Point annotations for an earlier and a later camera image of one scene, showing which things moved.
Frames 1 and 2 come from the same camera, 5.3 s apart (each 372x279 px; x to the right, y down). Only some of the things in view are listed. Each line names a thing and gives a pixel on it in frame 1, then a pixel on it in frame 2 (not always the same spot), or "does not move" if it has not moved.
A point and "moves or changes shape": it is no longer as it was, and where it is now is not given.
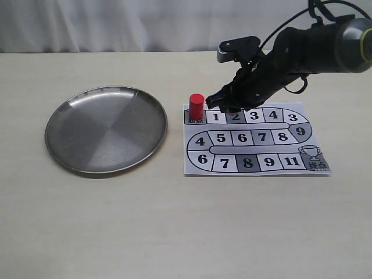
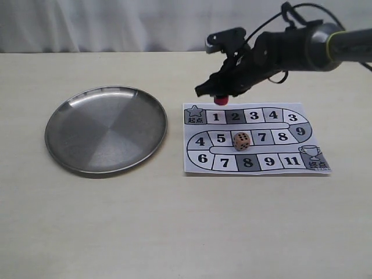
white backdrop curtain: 156,26 does not move
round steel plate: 104,129 does not move
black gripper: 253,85 → 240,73
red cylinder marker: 196,106 moves or changes shape
